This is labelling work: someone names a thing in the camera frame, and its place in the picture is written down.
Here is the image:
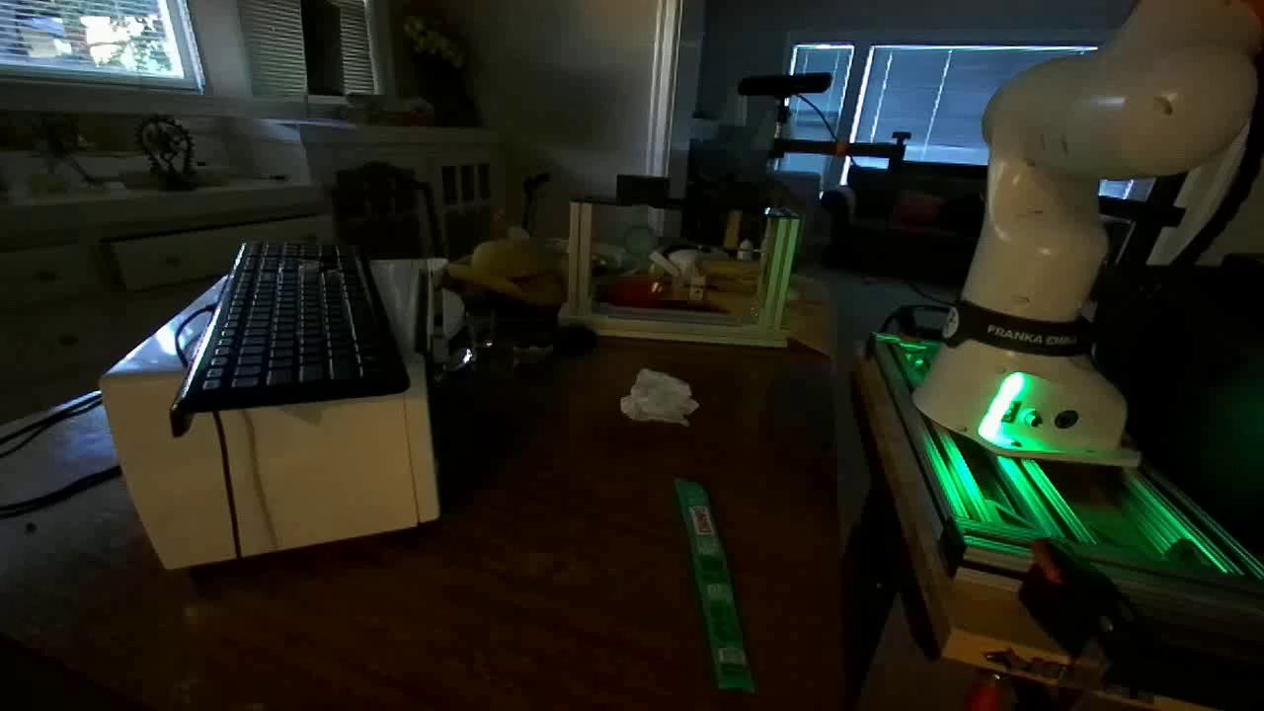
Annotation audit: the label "crumpled white tissue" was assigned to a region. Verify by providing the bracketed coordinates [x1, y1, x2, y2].
[617, 368, 704, 432]

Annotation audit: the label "window with bright daylight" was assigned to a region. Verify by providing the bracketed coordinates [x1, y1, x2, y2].
[0, 0, 208, 95]

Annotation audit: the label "black keyboard cable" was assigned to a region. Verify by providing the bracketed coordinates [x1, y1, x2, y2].
[208, 407, 247, 564]

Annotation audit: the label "yellow bananas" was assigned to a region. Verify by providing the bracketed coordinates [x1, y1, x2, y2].
[447, 231, 574, 310]

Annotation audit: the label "dark wooden chair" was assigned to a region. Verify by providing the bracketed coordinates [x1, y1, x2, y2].
[326, 160, 447, 260]

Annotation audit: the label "wide window with blinds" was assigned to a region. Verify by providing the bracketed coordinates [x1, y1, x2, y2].
[783, 39, 1141, 205]

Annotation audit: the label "black computer keyboard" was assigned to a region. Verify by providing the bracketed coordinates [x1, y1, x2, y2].
[167, 238, 413, 438]

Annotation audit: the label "white toaster oven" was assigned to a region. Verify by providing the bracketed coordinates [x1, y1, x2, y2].
[97, 268, 447, 573]

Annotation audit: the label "black cable on table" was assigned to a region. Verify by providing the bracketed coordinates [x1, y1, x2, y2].
[0, 386, 125, 521]

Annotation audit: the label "black camera on stand arm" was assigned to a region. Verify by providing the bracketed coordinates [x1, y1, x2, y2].
[729, 68, 916, 178]

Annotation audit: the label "green marker pen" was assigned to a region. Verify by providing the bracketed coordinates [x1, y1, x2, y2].
[670, 477, 761, 701]

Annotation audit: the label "aluminium robot mounting platform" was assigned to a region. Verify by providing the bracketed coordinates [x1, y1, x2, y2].
[848, 328, 1264, 711]

